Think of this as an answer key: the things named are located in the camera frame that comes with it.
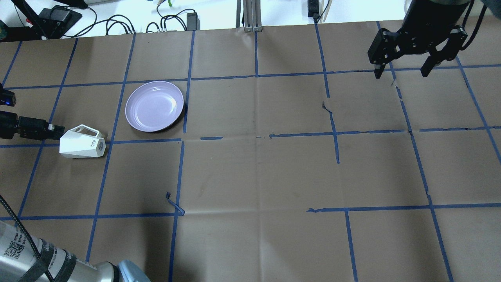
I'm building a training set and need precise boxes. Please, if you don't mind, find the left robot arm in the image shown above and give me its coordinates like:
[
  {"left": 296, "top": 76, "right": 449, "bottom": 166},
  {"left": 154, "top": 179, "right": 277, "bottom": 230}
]
[{"left": 1, "top": 111, "right": 149, "bottom": 282}]

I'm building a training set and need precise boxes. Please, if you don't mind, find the aluminium frame post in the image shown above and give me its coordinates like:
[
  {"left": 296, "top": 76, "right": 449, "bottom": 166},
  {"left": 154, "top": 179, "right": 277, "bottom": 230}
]
[{"left": 236, "top": 0, "right": 263, "bottom": 33}]

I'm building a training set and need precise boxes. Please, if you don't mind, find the white angular mug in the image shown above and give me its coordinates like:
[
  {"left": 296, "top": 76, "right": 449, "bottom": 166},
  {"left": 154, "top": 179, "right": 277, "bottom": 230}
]
[{"left": 59, "top": 124, "right": 106, "bottom": 159}]

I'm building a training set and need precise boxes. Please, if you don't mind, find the lavender plate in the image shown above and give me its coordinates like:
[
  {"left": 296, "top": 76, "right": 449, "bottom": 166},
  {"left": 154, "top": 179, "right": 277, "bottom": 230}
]
[{"left": 124, "top": 81, "right": 185, "bottom": 132}]

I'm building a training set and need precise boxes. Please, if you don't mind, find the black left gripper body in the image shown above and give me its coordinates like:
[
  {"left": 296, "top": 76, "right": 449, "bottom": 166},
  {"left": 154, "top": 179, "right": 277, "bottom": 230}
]
[{"left": 0, "top": 88, "right": 18, "bottom": 140}]

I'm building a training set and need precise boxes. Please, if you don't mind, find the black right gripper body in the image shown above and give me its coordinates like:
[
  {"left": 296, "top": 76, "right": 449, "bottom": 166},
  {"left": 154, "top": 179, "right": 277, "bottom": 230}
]
[{"left": 397, "top": 0, "right": 474, "bottom": 58}]

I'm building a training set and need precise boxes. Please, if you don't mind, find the black power adapter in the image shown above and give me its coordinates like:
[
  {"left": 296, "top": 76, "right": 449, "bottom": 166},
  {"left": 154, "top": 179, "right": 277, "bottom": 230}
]
[{"left": 186, "top": 11, "right": 200, "bottom": 31}]

